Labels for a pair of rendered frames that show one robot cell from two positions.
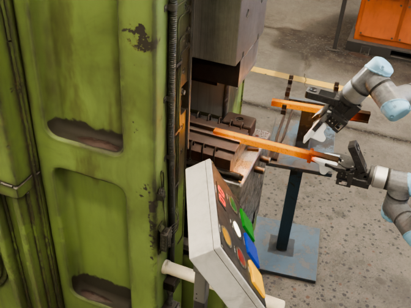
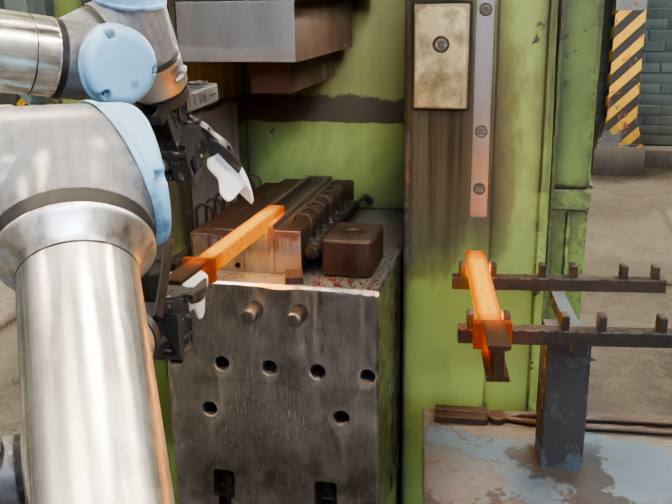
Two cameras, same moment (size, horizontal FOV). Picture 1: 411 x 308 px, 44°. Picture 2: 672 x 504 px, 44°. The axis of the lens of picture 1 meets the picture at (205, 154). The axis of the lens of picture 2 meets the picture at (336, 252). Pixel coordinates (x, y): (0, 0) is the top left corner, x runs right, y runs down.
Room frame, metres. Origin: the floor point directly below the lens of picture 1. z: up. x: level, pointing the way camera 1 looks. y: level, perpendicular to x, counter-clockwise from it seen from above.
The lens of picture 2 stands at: (1.54, -1.51, 1.37)
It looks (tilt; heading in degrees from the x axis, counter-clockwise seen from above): 17 degrees down; 84
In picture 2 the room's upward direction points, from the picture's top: 1 degrees counter-clockwise
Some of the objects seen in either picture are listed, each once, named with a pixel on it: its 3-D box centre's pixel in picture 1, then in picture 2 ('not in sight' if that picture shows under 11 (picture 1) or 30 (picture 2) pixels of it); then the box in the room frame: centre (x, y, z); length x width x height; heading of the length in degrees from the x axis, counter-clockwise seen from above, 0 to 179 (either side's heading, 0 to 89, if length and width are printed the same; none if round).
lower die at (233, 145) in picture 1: (186, 137); (281, 217); (1.59, 0.07, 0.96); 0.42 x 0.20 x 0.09; 71
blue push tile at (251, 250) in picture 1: (250, 250); not in sight; (0.98, -0.14, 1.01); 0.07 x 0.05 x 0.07; 6
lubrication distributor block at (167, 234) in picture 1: (166, 237); not in sight; (1.21, 0.12, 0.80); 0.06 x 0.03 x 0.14; 161
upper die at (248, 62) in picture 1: (189, 49); (274, 27); (1.59, 0.07, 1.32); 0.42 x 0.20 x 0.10; 71
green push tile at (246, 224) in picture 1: (245, 225); not in sight; (1.08, -0.13, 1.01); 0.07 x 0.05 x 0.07; 6
